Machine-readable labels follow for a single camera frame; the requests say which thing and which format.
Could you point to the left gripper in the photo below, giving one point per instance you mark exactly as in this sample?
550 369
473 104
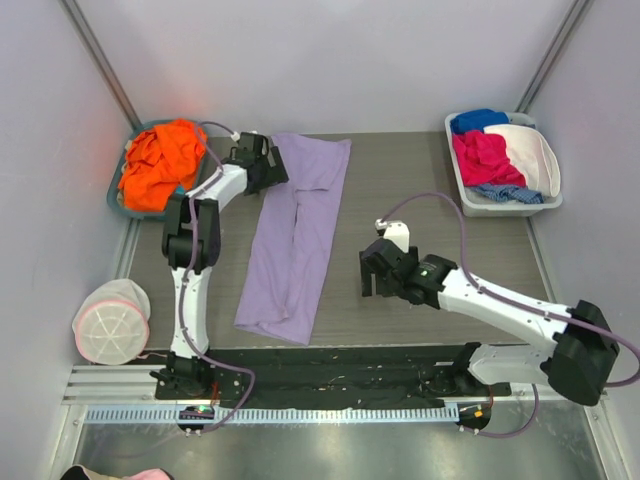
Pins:
270 170

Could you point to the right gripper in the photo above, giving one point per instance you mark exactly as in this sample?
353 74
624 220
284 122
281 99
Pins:
376 265

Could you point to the lavender t-shirt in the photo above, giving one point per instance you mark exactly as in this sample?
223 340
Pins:
292 245

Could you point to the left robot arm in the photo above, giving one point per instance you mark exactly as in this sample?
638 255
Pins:
191 244

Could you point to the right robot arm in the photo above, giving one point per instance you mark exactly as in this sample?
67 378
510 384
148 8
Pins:
566 348

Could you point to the orange t-shirt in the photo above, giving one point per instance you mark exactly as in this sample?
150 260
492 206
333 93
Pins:
159 160

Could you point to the grey laundry basket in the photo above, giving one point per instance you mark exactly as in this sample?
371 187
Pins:
476 205

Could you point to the blue checked shirt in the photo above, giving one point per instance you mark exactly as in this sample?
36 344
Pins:
509 192

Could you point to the teal laundry basket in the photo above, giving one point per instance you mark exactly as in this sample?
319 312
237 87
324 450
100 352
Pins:
115 196

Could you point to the pink t-shirt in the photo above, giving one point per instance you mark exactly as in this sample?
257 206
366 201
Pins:
482 159

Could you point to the blue t-shirt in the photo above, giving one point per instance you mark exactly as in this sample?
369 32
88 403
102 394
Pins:
477 120

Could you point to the white t-shirt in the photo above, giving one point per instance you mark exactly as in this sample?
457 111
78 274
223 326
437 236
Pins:
530 153

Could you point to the white mesh hamper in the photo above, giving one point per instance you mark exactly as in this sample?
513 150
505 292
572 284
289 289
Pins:
112 325

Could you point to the pink cloth at bottom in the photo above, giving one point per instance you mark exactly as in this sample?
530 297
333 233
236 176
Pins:
81 472

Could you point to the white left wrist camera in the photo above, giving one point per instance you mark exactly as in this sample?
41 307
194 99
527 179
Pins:
238 137

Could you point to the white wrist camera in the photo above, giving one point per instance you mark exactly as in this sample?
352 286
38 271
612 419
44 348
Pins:
238 137
395 231

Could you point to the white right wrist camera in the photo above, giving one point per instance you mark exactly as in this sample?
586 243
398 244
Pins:
395 231

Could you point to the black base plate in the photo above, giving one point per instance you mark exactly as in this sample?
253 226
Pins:
303 374

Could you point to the white slotted cable duct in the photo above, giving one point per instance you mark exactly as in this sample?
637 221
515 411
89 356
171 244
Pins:
203 415

